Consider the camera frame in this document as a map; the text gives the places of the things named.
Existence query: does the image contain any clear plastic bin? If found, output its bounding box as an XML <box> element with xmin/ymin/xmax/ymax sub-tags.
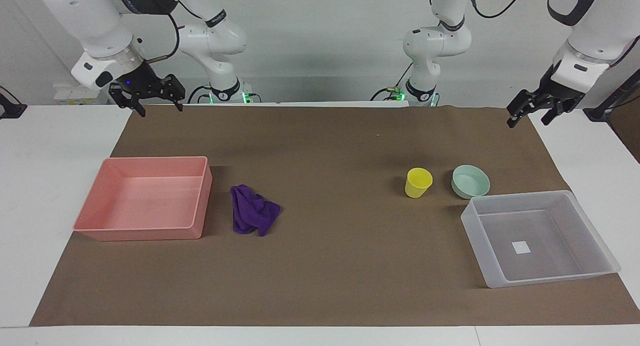
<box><xmin>460</xmin><ymin>189</ymin><xmax>622</xmax><ymax>289</ymax></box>

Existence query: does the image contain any black cable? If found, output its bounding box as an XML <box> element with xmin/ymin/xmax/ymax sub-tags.
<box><xmin>467</xmin><ymin>0</ymin><xmax>531</xmax><ymax>20</ymax></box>
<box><xmin>370</xmin><ymin>61</ymin><xmax>417</xmax><ymax>103</ymax></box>
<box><xmin>187</xmin><ymin>84</ymin><xmax>215</xmax><ymax>105</ymax></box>
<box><xmin>134</xmin><ymin>1</ymin><xmax>182</xmax><ymax>65</ymax></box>

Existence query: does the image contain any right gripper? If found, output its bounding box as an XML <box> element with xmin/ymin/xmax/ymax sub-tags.
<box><xmin>108</xmin><ymin>61</ymin><xmax>186</xmax><ymax>118</ymax></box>

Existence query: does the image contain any yellow plastic cup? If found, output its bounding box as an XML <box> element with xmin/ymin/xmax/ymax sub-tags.
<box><xmin>404</xmin><ymin>167</ymin><xmax>434</xmax><ymax>199</ymax></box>

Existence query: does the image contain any light green bowl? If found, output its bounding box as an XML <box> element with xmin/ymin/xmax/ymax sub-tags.
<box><xmin>451</xmin><ymin>164</ymin><xmax>491</xmax><ymax>200</ymax></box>

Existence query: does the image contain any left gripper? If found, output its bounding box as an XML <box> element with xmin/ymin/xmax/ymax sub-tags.
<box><xmin>506</xmin><ymin>65</ymin><xmax>585</xmax><ymax>130</ymax></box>

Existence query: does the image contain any black stand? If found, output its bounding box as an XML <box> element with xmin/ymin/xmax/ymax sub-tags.
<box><xmin>0</xmin><ymin>85</ymin><xmax>28</xmax><ymax>120</ymax></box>
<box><xmin>582</xmin><ymin>68</ymin><xmax>640</xmax><ymax>123</ymax></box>

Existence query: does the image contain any white and yellow box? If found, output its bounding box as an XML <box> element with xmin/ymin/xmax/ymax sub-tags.
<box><xmin>52</xmin><ymin>82</ymin><xmax>112</xmax><ymax>106</ymax></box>

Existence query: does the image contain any purple cloth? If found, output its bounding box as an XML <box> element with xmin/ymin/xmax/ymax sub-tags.
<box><xmin>230</xmin><ymin>184</ymin><xmax>282</xmax><ymax>238</ymax></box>

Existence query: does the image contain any pink plastic bin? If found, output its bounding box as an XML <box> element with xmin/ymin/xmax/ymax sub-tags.
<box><xmin>73</xmin><ymin>156</ymin><xmax>213</xmax><ymax>242</ymax></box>

